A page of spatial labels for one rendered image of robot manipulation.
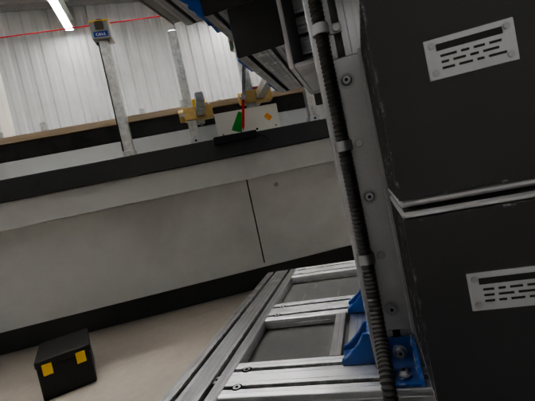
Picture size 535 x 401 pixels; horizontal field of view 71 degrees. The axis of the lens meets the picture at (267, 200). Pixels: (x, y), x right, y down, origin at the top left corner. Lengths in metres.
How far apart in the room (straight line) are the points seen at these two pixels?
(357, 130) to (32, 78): 9.03
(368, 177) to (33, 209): 1.39
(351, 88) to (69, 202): 1.31
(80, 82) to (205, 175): 7.69
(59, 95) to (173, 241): 7.56
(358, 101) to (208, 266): 1.39
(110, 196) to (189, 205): 0.36
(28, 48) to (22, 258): 7.87
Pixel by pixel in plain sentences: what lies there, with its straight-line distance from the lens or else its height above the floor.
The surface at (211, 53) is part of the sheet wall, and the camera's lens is 9.30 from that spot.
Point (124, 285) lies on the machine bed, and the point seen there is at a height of 0.17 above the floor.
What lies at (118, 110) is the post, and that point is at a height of 0.88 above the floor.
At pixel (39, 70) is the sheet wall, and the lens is 9.35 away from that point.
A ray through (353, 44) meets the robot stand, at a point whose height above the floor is 0.64.
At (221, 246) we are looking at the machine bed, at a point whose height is 0.24.
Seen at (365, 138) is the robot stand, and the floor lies 0.52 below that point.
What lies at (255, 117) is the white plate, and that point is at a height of 0.76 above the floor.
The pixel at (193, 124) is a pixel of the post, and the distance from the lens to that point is 1.54.
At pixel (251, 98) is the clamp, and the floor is 0.84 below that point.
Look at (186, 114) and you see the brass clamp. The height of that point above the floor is 0.82.
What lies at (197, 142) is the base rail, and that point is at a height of 0.70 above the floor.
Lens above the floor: 0.50
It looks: 3 degrees down
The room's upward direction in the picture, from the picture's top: 12 degrees counter-clockwise
